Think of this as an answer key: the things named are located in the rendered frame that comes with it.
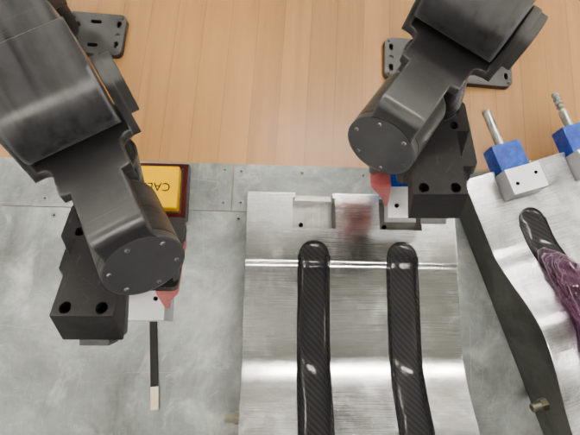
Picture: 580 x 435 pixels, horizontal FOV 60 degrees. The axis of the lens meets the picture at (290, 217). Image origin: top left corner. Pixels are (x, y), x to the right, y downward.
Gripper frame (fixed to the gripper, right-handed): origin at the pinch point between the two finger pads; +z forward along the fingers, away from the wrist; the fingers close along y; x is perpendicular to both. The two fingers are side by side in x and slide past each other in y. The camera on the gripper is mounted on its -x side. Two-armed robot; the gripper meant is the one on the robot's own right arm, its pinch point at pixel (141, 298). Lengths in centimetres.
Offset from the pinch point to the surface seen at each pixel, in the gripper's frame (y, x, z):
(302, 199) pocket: 17.4, 15.4, 0.7
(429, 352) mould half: 32.3, -1.7, 8.5
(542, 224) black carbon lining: 50, 14, 4
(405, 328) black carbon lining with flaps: 29.7, 1.0, 7.7
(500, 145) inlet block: 44, 23, -3
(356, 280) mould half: 23.9, 5.5, 4.4
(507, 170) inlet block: 44.3, 18.8, -2.0
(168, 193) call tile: -0.2, 18.7, 3.4
